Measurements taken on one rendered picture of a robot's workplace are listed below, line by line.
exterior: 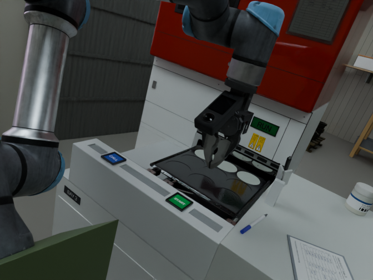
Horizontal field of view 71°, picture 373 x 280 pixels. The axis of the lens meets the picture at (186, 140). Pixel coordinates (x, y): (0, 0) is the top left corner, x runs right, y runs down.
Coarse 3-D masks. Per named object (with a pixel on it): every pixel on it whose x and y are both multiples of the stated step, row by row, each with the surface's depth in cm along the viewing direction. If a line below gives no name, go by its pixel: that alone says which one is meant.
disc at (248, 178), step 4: (240, 172) 112; (244, 172) 113; (240, 176) 109; (244, 176) 110; (248, 176) 111; (252, 176) 112; (244, 180) 107; (248, 180) 107; (252, 180) 108; (256, 180) 110; (256, 184) 106
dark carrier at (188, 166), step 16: (176, 160) 106; (192, 160) 110; (224, 160) 119; (176, 176) 95; (192, 176) 98; (208, 176) 101; (224, 176) 105; (256, 176) 113; (208, 192) 91; (224, 192) 94; (240, 192) 97; (240, 208) 87
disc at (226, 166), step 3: (222, 162) 116; (225, 162) 117; (228, 162) 118; (219, 165) 113; (222, 165) 114; (225, 165) 115; (228, 165) 115; (231, 165) 116; (222, 168) 111; (225, 168) 112; (228, 168) 112; (231, 168) 113; (234, 168) 114; (228, 171) 110; (231, 171) 111; (234, 171) 112
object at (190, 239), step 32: (96, 160) 79; (128, 160) 84; (96, 192) 82; (128, 192) 74; (160, 192) 73; (128, 224) 76; (160, 224) 69; (192, 224) 64; (224, 224) 67; (192, 256) 65
